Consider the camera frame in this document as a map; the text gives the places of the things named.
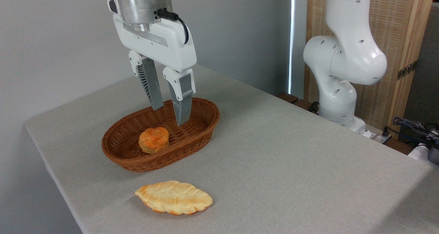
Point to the brown wicker oval basket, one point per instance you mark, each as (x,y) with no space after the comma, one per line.
(192,134)

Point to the metal screen hinge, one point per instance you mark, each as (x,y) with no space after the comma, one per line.
(407,70)

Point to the grey tablecloth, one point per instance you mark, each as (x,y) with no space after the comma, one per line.
(274,158)

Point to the round orange bread roll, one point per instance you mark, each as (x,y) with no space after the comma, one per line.
(154,139)

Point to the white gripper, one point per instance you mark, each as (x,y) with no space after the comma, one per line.
(171,45)

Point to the long braided bread loaf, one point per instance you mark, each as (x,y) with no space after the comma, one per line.
(175,197)

